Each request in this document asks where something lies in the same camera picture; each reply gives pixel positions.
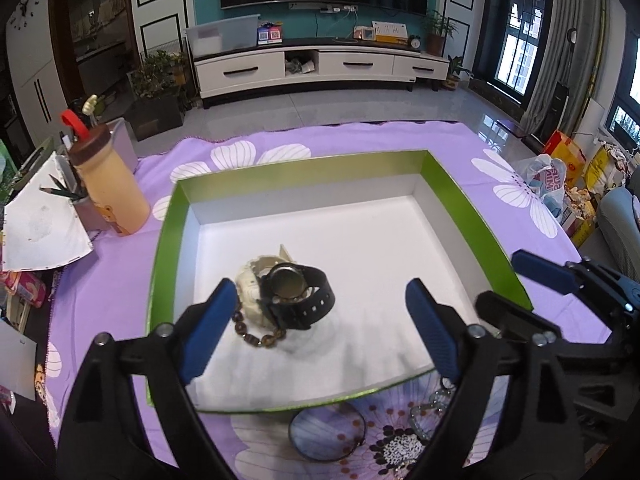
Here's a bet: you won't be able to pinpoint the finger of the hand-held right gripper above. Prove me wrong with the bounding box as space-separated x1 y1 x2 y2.
510 250 640 312
474 290 617 347

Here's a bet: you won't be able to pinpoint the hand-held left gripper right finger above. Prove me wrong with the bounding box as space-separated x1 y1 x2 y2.
405 278 586 480

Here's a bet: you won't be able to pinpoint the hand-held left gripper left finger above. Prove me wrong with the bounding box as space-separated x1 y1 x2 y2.
55 277 239 480

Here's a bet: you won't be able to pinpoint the pale pink bead bracelet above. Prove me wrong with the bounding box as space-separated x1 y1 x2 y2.
410 385 457 447

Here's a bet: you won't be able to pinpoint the black wrist watch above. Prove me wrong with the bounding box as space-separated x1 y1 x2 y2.
257 262 335 331

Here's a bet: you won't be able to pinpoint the silver bangle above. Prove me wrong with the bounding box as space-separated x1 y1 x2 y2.
289 402 368 463

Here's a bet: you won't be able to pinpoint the green cardboard box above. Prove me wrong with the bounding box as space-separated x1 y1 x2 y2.
145 149 533 415

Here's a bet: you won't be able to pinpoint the cream wrist watch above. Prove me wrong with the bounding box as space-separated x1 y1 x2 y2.
234 244 296 318

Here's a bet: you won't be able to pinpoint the grey sofa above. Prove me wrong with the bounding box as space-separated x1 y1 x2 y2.
597 165 640 282

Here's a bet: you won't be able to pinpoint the white printed plastic bag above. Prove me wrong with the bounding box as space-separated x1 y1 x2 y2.
512 156 569 212

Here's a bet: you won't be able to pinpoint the red and yellow paper bag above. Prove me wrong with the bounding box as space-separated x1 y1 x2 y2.
542 130 587 182

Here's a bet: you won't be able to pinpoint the black tower appliance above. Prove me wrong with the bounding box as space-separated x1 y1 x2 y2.
542 82 572 137

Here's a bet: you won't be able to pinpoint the yellow bottle with brown lid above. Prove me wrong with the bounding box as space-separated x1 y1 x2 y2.
60 109 152 237

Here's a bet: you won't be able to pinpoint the pencils in grey holder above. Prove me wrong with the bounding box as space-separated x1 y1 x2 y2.
40 174 112 232

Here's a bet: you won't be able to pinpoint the pink packet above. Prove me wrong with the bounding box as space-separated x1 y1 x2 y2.
0 270 47 309

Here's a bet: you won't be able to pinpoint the white card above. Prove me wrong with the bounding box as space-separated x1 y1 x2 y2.
0 319 39 402

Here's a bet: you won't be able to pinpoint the white paper sheet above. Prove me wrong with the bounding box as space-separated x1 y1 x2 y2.
2 152 96 272

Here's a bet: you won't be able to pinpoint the purple flower tablecloth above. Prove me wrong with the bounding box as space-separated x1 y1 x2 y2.
45 120 616 480

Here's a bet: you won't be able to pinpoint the small potted floor plant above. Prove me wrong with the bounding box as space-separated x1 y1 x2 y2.
444 55 473 92

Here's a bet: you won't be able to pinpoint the dark framed window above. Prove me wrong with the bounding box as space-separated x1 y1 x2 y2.
494 0 547 96

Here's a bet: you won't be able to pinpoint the large potted plant dark planter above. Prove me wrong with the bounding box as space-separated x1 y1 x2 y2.
125 50 190 142

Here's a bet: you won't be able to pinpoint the grey curtain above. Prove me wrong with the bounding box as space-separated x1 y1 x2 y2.
520 0 610 136

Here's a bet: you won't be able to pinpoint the potted plant in brown pot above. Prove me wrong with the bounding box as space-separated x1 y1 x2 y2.
422 10 458 57

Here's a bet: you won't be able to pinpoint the white television cabinet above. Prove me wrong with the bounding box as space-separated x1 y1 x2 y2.
192 37 451 108

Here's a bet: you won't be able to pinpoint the white and yellow desk calendar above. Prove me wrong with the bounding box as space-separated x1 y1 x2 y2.
372 21 409 43

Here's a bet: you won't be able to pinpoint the clear plastic storage box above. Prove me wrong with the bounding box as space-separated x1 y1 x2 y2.
185 14 261 58

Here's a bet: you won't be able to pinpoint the blue code sign stand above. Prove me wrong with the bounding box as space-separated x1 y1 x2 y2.
257 21 284 45

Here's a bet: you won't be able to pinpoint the brown bead bracelet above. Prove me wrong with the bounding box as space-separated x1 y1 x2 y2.
231 307 288 348

